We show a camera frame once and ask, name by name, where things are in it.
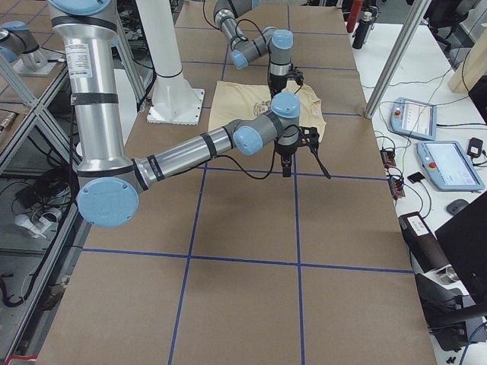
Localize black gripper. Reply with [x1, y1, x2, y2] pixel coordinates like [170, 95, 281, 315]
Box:
[276, 143, 298, 177]
[269, 74, 288, 99]

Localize cream long sleeve shirt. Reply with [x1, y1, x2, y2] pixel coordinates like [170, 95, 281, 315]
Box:
[208, 81, 326, 142]

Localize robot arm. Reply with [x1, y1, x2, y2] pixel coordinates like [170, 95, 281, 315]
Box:
[213, 1, 304, 97]
[48, 1, 302, 227]

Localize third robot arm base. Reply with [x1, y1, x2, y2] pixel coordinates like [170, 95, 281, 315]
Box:
[1, 21, 57, 77]

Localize red circuit board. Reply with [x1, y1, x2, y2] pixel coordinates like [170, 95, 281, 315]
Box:
[387, 175, 406, 200]
[380, 149, 396, 168]

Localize black water bottle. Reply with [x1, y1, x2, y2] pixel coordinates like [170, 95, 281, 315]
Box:
[352, 11, 374, 49]

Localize red fire extinguisher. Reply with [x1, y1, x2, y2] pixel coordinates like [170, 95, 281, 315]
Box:
[346, 0, 364, 33]

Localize upper teach pendant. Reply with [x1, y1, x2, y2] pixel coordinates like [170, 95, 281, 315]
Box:
[390, 97, 437, 141]

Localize teach pendant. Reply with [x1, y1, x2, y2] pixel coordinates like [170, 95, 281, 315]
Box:
[390, 97, 437, 141]
[416, 141, 485, 192]

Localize black square pad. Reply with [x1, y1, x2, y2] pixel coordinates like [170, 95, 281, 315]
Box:
[407, 172, 425, 183]

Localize lower teach pendant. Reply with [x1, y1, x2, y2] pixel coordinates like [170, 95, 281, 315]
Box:
[416, 141, 485, 192]

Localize black labelled box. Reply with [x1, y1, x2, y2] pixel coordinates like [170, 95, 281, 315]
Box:
[398, 212, 450, 272]

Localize black computer mouse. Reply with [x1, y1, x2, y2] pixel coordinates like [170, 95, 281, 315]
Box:
[446, 198, 469, 216]

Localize black power adapter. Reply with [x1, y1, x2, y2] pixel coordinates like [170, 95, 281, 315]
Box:
[467, 138, 483, 158]

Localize black monitor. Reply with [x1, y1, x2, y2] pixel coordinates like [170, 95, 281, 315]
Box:
[435, 193, 486, 303]

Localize wooden board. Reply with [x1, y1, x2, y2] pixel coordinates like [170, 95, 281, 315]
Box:
[448, 29, 486, 94]

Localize metal cup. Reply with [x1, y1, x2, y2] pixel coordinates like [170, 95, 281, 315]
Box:
[438, 265, 460, 284]

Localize white power strip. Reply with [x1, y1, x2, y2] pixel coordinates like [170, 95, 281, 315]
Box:
[14, 213, 56, 240]

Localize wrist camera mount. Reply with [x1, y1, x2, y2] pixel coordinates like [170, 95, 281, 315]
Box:
[287, 64, 304, 93]
[298, 126, 320, 151]

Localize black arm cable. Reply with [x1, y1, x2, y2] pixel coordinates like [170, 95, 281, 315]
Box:
[212, 144, 332, 181]
[201, 0, 275, 50]

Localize white camera pedestal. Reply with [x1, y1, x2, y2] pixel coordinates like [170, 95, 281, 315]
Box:
[136, 0, 205, 125]

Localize aluminium frame post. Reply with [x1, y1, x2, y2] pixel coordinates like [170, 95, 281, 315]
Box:
[364, 0, 431, 119]

